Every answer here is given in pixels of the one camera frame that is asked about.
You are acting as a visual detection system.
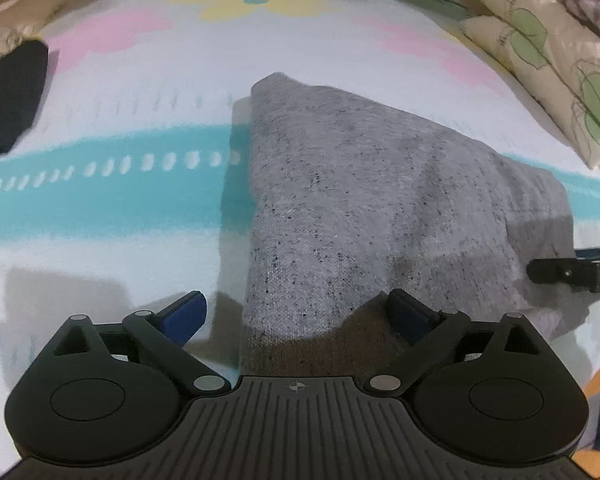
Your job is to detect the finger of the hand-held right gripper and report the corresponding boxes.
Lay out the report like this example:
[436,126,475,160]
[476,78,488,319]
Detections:
[526,246,600,293]

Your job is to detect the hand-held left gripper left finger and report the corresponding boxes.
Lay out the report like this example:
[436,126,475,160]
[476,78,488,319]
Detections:
[54,290,232,396]

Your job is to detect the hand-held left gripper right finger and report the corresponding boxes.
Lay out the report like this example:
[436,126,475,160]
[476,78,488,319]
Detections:
[365,289,548,395]

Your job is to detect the grey speckled pants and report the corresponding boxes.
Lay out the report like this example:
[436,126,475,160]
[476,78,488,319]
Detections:
[240,72,596,378]

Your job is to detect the flower printed blanket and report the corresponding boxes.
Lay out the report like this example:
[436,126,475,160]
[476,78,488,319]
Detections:
[0,0,600,476]

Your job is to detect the leaf print pillow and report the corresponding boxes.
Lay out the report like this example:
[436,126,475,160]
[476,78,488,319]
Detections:
[471,0,600,126]
[461,15,600,170]

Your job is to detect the dark floral cloth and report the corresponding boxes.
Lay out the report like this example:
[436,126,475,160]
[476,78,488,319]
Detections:
[557,0,600,58]

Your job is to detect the black folded garment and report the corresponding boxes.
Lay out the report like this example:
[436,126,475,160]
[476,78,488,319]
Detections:
[0,39,50,163]

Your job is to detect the beige pillow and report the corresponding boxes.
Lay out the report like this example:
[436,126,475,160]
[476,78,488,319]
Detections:
[0,0,55,70]

